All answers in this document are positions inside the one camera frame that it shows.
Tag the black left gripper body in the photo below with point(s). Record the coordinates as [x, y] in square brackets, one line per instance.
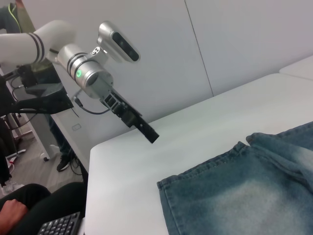
[119, 107]

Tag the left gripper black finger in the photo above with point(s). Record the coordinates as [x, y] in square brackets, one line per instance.
[149, 133]

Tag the blue washed denim shorts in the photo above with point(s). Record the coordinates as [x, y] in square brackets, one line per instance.
[244, 191]

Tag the white and silver left arm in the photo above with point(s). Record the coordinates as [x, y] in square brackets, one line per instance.
[61, 31]

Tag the seated person's bare hand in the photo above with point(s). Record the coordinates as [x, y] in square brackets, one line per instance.
[12, 213]

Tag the white desk leg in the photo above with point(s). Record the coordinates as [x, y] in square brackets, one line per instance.
[46, 137]

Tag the black sneaker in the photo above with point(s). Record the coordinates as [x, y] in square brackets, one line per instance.
[63, 164]

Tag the seated person's black trousers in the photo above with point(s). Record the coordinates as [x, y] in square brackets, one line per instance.
[49, 198]

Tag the black computer keyboard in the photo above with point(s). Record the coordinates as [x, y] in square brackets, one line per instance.
[61, 224]

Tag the standing person in olive jacket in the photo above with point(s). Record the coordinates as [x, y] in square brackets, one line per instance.
[25, 22]

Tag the white wall socket plate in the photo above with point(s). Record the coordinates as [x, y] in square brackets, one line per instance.
[76, 127]

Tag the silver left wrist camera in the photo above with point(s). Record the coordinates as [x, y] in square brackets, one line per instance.
[122, 44]

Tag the black metal equipment frame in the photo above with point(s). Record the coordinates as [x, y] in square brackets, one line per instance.
[49, 98]

